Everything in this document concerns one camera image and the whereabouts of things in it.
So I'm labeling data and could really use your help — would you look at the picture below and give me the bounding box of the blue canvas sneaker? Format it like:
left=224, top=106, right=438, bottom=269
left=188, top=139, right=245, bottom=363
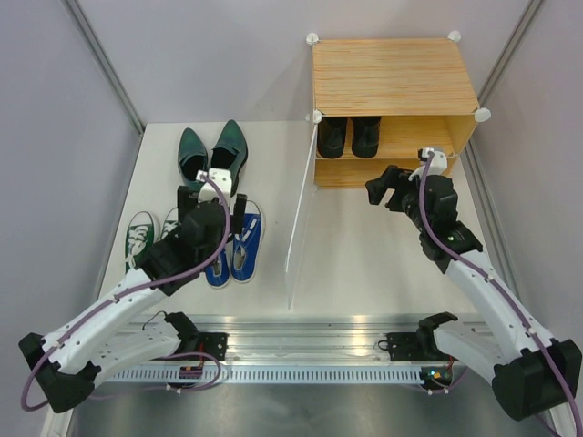
left=230, top=200, right=265, bottom=283
left=204, top=252, right=230, bottom=289

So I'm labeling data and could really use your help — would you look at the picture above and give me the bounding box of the white slotted cable duct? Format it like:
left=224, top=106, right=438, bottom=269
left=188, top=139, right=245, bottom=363
left=109, top=364, right=423, bottom=385

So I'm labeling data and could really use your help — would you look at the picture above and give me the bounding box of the right green canvas sneaker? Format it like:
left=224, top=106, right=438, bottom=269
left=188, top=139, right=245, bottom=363
left=159, top=208, right=179, bottom=240

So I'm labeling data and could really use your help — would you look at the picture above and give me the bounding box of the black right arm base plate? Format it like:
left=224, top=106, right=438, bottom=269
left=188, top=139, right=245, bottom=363
left=385, top=332, right=426, bottom=361

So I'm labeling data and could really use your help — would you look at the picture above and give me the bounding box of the black leather shoe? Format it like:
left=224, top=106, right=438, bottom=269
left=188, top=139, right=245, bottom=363
left=352, top=117, right=382, bottom=158
left=317, top=117, right=347, bottom=159

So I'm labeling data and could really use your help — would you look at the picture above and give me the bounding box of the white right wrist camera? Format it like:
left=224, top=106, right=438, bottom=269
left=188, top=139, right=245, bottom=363
left=408, top=147, right=448, bottom=181

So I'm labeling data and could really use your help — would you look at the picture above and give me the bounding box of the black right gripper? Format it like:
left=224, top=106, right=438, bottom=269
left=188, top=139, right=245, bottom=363
left=365, top=164, right=430, bottom=232

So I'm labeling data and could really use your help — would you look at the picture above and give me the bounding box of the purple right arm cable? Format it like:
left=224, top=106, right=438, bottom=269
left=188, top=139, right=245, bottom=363
left=418, top=152, right=583, bottom=437

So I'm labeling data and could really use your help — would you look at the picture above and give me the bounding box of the left green canvas sneaker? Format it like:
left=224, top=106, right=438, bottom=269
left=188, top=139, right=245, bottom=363
left=124, top=211, right=159, bottom=271

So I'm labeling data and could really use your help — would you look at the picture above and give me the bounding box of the right green leather shoe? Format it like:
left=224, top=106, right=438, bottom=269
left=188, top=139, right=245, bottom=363
left=210, top=119, right=249, bottom=197

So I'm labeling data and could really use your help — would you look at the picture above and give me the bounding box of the wooden shoe cabinet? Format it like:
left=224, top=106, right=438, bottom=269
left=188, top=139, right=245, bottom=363
left=306, top=31, right=491, bottom=188

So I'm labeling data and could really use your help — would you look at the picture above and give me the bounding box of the left green leather shoe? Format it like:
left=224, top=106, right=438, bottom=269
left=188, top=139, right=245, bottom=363
left=178, top=127, right=209, bottom=185

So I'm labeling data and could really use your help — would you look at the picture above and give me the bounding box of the white cabinet door panel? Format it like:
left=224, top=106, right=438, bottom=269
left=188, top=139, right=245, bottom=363
left=284, top=124, right=318, bottom=310

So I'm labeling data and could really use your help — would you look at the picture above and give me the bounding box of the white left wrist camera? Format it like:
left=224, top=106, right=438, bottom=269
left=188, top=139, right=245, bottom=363
left=197, top=168, right=232, bottom=202

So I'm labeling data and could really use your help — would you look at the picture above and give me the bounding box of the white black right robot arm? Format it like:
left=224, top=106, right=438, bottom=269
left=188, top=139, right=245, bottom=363
left=365, top=165, right=582, bottom=421

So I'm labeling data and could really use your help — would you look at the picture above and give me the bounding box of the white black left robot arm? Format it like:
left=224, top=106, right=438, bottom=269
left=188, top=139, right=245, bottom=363
left=18, top=181, right=234, bottom=413

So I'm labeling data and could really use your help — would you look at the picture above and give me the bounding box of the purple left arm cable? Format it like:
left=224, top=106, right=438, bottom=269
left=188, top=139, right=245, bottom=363
left=20, top=175, right=229, bottom=413

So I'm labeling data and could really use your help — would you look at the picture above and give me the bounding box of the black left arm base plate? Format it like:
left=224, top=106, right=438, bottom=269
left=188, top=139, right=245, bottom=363
left=195, top=332, right=229, bottom=361

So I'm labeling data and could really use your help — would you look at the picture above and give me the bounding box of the green leather shoe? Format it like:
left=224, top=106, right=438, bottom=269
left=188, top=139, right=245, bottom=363
left=178, top=127, right=209, bottom=185
left=210, top=119, right=249, bottom=197

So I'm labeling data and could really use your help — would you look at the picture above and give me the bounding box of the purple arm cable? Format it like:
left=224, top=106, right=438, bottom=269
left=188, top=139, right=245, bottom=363
left=418, top=152, right=583, bottom=437
left=20, top=175, right=229, bottom=413

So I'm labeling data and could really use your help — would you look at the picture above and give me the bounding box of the aluminium mounting rail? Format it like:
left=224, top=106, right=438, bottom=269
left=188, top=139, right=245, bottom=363
left=108, top=313, right=502, bottom=365

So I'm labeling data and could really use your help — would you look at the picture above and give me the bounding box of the green canvas sneaker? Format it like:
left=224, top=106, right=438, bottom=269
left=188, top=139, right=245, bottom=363
left=159, top=208, right=179, bottom=240
left=124, top=211, right=159, bottom=271

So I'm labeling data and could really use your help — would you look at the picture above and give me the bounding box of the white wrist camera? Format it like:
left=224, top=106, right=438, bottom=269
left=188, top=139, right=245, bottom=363
left=197, top=168, right=232, bottom=202
left=408, top=147, right=448, bottom=181

